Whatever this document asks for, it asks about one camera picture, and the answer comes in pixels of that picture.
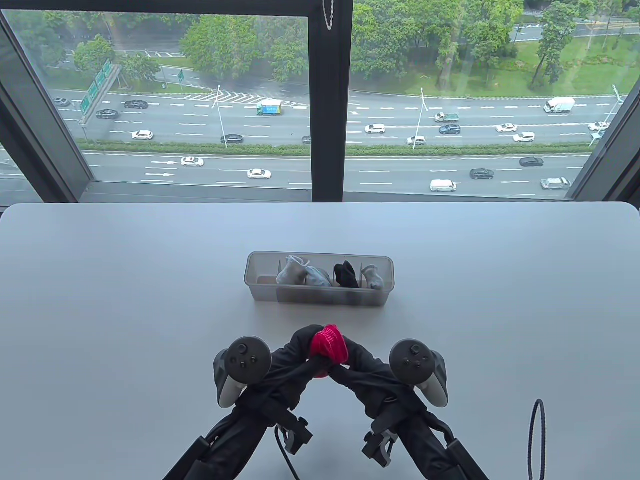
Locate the person's left hand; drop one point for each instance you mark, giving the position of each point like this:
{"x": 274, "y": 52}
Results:
{"x": 285, "y": 370}

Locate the person's right hand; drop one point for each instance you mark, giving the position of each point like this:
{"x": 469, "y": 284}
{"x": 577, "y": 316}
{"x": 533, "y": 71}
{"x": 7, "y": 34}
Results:
{"x": 365, "y": 375}

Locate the grey and white controller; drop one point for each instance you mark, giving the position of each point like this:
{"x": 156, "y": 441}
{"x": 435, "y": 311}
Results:
{"x": 245, "y": 357}
{"x": 412, "y": 360}

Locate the long red sock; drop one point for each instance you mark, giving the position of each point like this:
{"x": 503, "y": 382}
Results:
{"x": 330, "y": 342}

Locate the grey sock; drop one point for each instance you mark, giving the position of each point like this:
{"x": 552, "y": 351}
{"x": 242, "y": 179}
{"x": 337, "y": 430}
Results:
{"x": 374, "y": 280}

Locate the short light blue sock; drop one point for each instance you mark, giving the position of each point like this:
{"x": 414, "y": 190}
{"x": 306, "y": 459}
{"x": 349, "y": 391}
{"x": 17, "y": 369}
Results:
{"x": 319, "y": 279}

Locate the long white sock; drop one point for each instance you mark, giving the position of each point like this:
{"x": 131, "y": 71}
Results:
{"x": 291, "y": 272}

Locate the black sock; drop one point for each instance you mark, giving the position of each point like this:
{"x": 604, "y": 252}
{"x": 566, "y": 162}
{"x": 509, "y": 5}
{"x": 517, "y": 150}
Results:
{"x": 345, "y": 275}

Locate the person's left forearm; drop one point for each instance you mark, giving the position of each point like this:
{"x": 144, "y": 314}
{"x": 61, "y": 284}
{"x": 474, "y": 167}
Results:
{"x": 230, "y": 445}

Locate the translucent divided organizer box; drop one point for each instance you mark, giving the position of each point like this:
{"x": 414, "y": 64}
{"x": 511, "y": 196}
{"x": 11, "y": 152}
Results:
{"x": 265, "y": 295}

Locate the black labelled adapter box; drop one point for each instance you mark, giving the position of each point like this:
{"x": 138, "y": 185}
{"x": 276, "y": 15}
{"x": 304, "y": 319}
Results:
{"x": 467, "y": 460}

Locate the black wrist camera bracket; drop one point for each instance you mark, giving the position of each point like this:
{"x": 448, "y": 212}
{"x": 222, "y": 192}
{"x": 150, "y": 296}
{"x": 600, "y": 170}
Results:
{"x": 380, "y": 442}
{"x": 295, "y": 435}

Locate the black window frame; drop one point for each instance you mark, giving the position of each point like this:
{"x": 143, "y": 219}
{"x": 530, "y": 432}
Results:
{"x": 330, "y": 100}

